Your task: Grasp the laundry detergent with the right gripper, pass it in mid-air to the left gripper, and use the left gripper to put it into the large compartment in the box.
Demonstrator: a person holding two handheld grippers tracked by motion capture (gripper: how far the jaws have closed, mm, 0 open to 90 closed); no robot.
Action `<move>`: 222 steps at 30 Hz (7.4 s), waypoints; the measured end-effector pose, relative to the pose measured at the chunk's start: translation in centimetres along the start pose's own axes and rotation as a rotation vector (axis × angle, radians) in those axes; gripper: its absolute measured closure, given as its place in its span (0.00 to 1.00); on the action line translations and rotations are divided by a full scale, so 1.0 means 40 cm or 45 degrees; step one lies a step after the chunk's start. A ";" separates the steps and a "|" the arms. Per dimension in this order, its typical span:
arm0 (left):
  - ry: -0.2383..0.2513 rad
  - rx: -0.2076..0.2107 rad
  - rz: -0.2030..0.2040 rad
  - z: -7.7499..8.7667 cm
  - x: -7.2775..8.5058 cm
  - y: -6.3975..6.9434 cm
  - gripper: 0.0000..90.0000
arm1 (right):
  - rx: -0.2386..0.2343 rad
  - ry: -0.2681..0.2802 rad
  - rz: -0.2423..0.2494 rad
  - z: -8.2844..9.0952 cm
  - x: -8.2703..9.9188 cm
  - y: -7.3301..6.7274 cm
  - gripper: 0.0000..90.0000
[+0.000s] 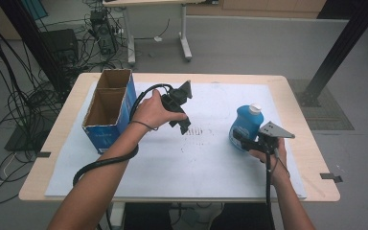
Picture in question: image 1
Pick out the white background desk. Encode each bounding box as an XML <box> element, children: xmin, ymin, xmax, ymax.
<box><xmin>103</xmin><ymin>0</ymin><xmax>219</xmax><ymax>67</ymax></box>

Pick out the light wooden cabinet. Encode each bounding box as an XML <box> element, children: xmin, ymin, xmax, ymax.
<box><xmin>186</xmin><ymin>0</ymin><xmax>328</xmax><ymax>19</ymax></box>

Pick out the bundle of black floor cables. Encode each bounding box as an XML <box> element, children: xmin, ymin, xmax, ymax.
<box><xmin>0</xmin><ymin>0</ymin><xmax>132</xmax><ymax>207</ymax></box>

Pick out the black wrist band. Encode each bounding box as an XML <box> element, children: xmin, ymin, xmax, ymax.
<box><xmin>129</xmin><ymin>120</ymin><xmax>159</xmax><ymax>132</ymax></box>

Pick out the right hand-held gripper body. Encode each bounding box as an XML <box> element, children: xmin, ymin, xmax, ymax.
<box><xmin>248</xmin><ymin>121</ymin><xmax>296</xmax><ymax>155</ymax></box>

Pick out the blue cardboard box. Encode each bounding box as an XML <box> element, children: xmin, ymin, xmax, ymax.
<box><xmin>81</xmin><ymin>68</ymin><xmax>138</xmax><ymax>155</ymax></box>

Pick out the white table mat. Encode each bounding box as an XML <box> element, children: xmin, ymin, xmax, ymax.
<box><xmin>44</xmin><ymin>80</ymin><xmax>308</xmax><ymax>200</ymax></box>

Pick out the person's left hand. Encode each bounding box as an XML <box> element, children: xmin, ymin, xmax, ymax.
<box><xmin>130</xmin><ymin>88</ymin><xmax>189</xmax><ymax>130</ymax></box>

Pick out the thin black wrist cord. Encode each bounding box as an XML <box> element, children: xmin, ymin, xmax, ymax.
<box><xmin>269</xmin><ymin>148</ymin><xmax>292</xmax><ymax>179</ymax></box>

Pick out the person's leg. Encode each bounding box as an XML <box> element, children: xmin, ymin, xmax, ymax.
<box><xmin>123</xmin><ymin>202</ymin><xmax>174</xmax><ymax>230</ymax></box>
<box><xmin>209</xmin><ymin>202</ymin><xmax>271</xmax><ymax>230</ymax></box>

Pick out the person's right hand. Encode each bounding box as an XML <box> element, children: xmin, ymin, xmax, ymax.
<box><xmin>248</xmin><ymin>138</ymin><xmax>290</xmax><ymax>187</ymax></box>

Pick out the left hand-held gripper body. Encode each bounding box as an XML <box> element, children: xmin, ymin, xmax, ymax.
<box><xmin>160</xmin><ymin>80</ymin><xmax>194</xmax><ymax>116</ymax></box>

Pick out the blue bottle with white cap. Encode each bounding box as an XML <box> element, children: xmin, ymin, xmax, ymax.
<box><xmin>228</xmin><ymin>103</ymin><xmax>265</xmax><ymax>151</ymax></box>

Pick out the black box on floor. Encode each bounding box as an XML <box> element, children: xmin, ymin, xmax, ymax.
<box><xmin>41</xmin><ymin>28</ymin><xmax>80</xmax><ymax>65</ymax></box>

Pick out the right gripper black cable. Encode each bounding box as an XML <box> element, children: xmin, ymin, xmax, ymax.
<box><xmin>264</xmin><ymin>151</ymin><xmax>278</xmax><ymax>230</ymax></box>

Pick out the dark stand post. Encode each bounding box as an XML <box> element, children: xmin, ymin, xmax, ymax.
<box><xmin>0</xmin><ymin>0</ymin><xmax>65</xmax><ymax>94</ymax></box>

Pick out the person's right leg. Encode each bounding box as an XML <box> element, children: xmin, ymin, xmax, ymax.
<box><xmin>209</xmin><ymin>202</ymin><xmax>271</xmax><ymax>230</ymax></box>

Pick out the person's left leg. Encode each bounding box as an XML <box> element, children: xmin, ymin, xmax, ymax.
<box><xmin>123</xmin><ymin>202</ymin><xmax>174</xmax><ymax>230</ymax></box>

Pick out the teal board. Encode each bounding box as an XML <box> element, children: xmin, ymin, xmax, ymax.
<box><xmin>20</xmin><ymin>0</ymin><xmax>49</xmax><ymax>21</ymax></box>

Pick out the black metal stand post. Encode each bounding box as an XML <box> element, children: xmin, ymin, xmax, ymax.
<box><xmin>295</xmin><ymin>0</ymin><xmax>368</xmax><ymax>108</ymax></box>

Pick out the black floor base plate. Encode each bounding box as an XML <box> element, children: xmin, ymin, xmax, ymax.
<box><xmin>4</xmin><ymin>125</ymin><xmax>43</xmax><ymax>153</ymax></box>

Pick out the left gripper black corrugated cable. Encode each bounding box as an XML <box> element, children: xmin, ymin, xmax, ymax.
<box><xmin>72</xmin><ymin>83</ymin><xmax>174</xmax><ymax>187</ymax></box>

